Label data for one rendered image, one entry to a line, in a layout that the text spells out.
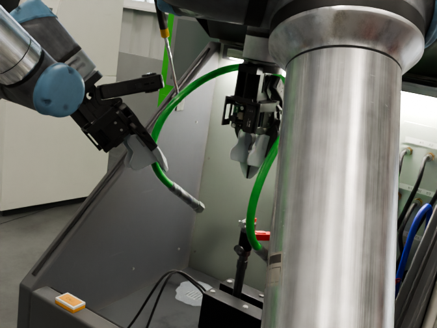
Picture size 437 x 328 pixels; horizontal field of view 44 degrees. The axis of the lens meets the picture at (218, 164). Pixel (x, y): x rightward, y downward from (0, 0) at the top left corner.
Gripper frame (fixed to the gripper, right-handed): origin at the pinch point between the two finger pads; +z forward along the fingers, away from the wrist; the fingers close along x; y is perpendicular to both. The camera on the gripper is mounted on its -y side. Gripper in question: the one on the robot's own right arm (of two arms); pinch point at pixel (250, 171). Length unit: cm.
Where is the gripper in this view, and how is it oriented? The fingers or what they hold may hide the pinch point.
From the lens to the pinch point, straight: 101.5
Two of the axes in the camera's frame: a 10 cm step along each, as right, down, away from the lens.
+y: -5.5, 1.4, -8.2
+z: -1.5, 9.5, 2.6
